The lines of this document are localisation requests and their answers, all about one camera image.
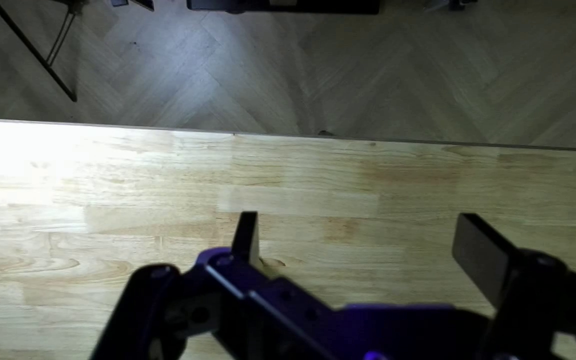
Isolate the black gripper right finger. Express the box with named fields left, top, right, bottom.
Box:
left=449, top=212, right=576, bottom=360

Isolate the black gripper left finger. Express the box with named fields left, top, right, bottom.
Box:
left=90, top=211, right=264, bottom=360

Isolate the long black base bar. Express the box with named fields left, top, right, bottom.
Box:
left=186, top=0, right=381, bottom=16

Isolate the black tripod leg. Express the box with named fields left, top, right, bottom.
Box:
left=0, top=0, right=80, bottom=105

